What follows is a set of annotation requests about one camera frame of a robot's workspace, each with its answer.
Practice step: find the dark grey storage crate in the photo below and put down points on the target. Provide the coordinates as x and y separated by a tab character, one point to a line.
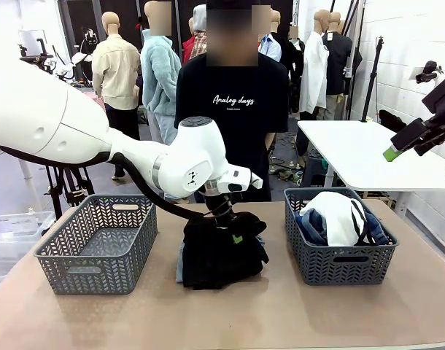
313	167

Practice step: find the black garment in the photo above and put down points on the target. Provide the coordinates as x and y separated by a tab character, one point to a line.
222	262

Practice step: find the mannequin in plaid hooded shirt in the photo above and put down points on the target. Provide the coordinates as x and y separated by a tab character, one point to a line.
197	47

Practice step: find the grey perforated plastic basket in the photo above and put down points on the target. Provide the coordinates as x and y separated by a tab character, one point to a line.
98	270
339	270

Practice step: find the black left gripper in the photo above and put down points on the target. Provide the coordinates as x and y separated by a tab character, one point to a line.
220	211

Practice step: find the mannequin in light blue fleece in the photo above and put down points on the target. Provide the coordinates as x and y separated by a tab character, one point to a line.
158	80

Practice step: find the person in black printed T-shirt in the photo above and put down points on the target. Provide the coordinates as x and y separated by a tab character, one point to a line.
237	146

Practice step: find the clear plastic storage bin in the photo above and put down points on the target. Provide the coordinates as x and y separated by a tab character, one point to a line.
14	233

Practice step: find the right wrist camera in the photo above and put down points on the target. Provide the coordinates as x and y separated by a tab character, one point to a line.
428	71

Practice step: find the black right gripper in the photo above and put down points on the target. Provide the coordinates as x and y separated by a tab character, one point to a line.
441	109

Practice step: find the dark blue denim jeans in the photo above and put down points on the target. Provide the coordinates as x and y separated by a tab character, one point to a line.
315	228

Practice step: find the white shorts with black trim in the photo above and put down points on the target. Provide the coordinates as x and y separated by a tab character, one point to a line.
335	218

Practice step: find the black light stand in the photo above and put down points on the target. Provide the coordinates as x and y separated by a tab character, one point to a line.
372	80

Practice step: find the black camera tripod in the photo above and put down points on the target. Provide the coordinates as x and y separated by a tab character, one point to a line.
71	189

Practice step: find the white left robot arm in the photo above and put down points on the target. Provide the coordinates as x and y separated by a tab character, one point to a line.
43	120

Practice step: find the mannequin in cream jacket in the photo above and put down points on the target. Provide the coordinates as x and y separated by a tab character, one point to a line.
115	73

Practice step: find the black bag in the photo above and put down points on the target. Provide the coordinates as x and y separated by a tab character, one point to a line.
392	120

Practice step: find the mannequin in white shirt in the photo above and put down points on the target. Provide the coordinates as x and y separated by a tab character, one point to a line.
313	73

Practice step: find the large white table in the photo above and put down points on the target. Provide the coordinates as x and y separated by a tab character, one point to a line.
354	156

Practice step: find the mannequin in pale blue shirt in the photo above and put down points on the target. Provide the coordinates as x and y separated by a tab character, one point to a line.
270	47

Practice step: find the mannequin in dark outfit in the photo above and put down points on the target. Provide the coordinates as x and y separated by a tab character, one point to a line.
293	73

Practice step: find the mannequin in black jacket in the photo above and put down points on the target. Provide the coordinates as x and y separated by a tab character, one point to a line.
337	65

